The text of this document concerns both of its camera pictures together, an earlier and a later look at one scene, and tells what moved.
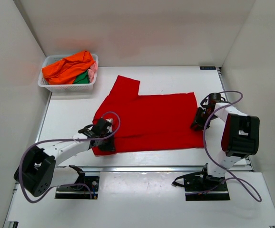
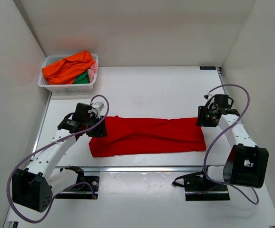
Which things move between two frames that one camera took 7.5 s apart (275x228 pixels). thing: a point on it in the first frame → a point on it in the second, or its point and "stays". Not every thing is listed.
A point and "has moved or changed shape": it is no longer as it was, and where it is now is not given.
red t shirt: x=149 y=122 has moved or changed shape
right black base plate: x=197 y=182 stays
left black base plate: x=79 y=192 stays
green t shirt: x=83 y=78 stays
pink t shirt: x=92 y=71 stays
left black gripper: x=110 y=147 → x=101 y=130
